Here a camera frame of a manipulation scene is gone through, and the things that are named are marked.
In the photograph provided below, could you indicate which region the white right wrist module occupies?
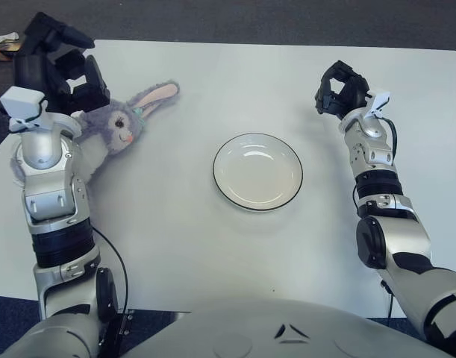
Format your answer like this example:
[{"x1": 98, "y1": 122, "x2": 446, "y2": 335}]
[{"x1": 365, "y1": 91, "x2": 391, "y2": 120}]

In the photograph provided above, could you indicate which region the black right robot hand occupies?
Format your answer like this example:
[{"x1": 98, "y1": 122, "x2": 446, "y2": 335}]
[{"x1": 313, "y1": 60, "x2": 371, "y2": 121}]

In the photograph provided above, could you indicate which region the white plate black rim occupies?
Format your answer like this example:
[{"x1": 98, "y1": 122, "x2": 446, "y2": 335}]
[{"x1": 212, "y1": 133, "x2": 304, "y2": 213}]

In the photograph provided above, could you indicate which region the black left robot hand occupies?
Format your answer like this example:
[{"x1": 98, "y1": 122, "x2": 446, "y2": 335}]
[{"x1": 13, "y1": 10, "x2": 113, "y2": 115}]

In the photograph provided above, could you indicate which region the white paper sheet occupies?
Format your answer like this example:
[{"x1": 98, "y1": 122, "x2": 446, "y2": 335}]
[{"x1": 0, "y1": 32, "x2": 19, "y2": 51}]

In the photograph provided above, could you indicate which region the silver robot torso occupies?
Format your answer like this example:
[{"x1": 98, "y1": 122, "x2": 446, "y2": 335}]
[{"x1": 111, "y1": 296, "x2": 456, "y2": 358}]

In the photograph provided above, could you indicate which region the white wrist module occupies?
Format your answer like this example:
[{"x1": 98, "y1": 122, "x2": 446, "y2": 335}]
[
  {"x1": 365, "y1": 91, "x2": 391, "y2": 120},
  {"x1": 0, "y1": 86, "x2": 46, "y2": 134}
]

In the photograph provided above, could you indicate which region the brown black box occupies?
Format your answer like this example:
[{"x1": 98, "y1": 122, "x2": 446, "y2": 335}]
[{"x1": 0, "y1": 39, "x2": 23, "y2": 60}]

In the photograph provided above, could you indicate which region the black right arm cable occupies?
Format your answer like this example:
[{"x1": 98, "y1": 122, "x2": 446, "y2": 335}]
[{"x1": 352, "y1": 116, "x2": 399, "y2": 213}]

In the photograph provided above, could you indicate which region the purple plush bunny doll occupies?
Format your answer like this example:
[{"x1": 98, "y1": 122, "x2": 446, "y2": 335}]
[{"x1": 9, "y1": 78, "x2": 181, "y2": 187}]

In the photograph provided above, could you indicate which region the black metal bracket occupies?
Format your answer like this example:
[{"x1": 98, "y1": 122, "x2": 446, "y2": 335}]
[{"x1": 110, "y1": 308, "x2": 134, "y2": 350}]

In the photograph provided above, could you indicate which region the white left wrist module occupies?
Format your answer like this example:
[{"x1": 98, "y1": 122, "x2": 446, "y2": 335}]
[{"x1": 0, "y1": 86, "x2": 46, "y2": 134}]

